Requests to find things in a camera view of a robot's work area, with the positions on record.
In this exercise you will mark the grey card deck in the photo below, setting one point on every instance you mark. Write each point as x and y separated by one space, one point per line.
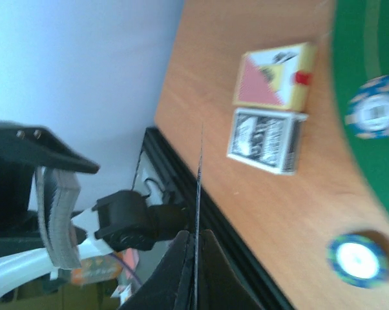
57 193

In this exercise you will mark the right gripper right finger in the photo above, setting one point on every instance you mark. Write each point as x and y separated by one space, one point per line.
219 287

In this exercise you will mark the blue playing card box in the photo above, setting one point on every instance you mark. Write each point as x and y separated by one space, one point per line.
266 139

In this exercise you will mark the red white small packets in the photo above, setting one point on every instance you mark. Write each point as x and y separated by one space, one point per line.
128 280

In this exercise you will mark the round green poker mat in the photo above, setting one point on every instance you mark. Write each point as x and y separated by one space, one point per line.
360 64

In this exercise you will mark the orange box under table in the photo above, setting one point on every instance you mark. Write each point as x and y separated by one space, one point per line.
96 269

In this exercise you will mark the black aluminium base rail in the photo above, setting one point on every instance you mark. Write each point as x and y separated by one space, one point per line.
179 185

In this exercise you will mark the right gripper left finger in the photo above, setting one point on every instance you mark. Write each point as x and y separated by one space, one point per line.
171 284

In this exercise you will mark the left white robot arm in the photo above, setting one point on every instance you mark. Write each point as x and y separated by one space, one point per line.
117 222

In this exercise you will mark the red playing card box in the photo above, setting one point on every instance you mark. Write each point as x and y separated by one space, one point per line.
275 78

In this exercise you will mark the green blue chip stack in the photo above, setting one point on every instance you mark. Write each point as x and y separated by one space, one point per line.
358 261

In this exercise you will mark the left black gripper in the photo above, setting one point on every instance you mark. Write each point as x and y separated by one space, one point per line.
22 150

